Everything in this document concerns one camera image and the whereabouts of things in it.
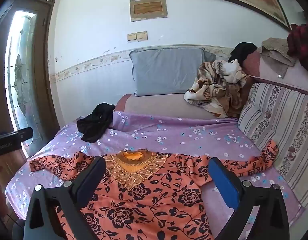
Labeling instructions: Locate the small framed wall plaque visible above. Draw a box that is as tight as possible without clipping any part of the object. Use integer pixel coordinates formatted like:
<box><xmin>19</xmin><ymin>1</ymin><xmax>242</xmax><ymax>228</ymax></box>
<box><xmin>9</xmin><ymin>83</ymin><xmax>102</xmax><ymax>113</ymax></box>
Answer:
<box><xmin>129</xmin><ymin>0</ymin><xmax>168</xmax><ymax>22</ymax></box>

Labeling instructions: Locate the orange black floral blouse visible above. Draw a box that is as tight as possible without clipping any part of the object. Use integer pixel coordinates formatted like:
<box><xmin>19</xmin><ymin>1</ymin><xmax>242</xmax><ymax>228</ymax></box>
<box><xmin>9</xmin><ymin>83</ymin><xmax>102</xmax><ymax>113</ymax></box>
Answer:
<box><xmin>29</xmin><ymin>140</ymin><xmax>279</xmax><ymax>240</ymax></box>

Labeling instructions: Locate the pink covered sofa backrest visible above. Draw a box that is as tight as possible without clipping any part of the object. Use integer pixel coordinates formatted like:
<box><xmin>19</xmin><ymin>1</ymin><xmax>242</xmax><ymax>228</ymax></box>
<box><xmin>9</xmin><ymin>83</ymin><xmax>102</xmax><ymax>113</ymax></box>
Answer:
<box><xmin>240</xmin><ymin>50</ymin><xmax>308</xmax><ymax>90</ymax></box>

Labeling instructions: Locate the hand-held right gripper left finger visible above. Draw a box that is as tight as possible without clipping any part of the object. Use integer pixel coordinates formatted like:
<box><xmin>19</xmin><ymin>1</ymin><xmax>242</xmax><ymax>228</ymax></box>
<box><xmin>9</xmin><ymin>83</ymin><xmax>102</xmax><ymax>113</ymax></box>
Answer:
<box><xmin>23</xmin><ymin>156</ymin><xmax>107</xmax><ymax>240</ymax></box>

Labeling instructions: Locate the beige knitted cloth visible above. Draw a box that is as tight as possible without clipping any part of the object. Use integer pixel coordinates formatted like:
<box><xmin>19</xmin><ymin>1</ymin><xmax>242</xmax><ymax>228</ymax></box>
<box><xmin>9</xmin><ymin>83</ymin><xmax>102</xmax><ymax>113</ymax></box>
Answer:
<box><xmin>259</xmin><ymin>37</ymin><xmax>298</xmax><ymax>78</ymax></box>

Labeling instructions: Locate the red black plaid cloth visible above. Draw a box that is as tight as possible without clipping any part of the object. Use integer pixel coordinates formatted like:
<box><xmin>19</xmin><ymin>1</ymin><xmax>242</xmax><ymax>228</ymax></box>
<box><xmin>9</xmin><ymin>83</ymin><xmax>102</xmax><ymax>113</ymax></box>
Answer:
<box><xmin>286</xmin><ymin>23</ymin><xmax>308</xmax><ymax>58</ymax></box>

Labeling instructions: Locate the black crumpled garment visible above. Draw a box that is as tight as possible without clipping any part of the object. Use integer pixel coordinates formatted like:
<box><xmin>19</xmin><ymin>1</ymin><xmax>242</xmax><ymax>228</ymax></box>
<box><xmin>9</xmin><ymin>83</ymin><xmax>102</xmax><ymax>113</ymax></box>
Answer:
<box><xmin>76</xmin><ymin>102</ymin><xmax>116</xmax><ymax>143</ymax></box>

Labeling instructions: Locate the wooden stained glass door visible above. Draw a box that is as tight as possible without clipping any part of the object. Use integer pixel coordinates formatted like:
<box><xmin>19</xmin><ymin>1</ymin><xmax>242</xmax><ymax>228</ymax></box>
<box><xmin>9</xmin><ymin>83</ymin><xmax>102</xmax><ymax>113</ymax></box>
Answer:
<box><xmin>0</xmin><ymin>0</ymin><xmax>60</xmax><ymax>160</ymax></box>

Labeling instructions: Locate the beige brown mattress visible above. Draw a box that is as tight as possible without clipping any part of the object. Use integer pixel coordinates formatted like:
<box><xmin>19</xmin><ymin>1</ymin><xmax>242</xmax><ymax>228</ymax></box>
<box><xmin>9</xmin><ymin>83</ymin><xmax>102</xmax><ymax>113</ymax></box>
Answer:
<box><xmin>114</xmin><ymin>94</ymin><xmax>239</xmax><ymax>120</ymax></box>

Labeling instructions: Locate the brown cream patterned blanket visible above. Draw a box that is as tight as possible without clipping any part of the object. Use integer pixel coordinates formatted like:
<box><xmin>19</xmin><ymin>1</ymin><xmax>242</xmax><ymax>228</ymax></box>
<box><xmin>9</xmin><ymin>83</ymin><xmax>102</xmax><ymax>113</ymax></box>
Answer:
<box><xmin>183</xmin><ymin>59</ymin><xmax>248</xmax><ymax>118</ymax></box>

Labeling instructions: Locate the black cloth on backrest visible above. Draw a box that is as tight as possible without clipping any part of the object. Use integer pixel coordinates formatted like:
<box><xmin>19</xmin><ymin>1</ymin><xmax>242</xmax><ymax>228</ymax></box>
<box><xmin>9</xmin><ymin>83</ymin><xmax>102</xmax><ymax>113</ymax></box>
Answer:
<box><xmin>228</xmin><ymin>42</ymin><xmax>258</xmax><ymax>63</ymax></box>

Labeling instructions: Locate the purple floral bedsheet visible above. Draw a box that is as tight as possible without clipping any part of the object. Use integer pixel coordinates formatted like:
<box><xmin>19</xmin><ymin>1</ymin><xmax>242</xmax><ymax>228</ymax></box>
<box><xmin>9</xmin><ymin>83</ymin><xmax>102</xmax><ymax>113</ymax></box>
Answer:
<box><xmin>5</xmin><ymin>111</ymin><xmax>307</xmax><ymax>240</ymax></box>

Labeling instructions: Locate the striped floral cushion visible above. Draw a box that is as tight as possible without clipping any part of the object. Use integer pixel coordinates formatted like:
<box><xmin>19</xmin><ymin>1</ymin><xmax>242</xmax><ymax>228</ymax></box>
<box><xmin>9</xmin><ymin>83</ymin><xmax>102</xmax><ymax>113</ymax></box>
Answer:
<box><xmin>238</xmin><ymin>82</ymin><xmax>308</xmax><ymax>209</ymax></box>

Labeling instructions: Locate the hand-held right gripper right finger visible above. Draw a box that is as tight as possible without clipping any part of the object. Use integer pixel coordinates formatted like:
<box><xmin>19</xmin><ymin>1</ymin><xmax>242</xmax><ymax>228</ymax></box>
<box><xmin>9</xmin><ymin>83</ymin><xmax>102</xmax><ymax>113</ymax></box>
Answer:
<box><xmin>208</xmin><ymin>156</ymin><xmax>297</xmax><ymax>240</ymax></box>

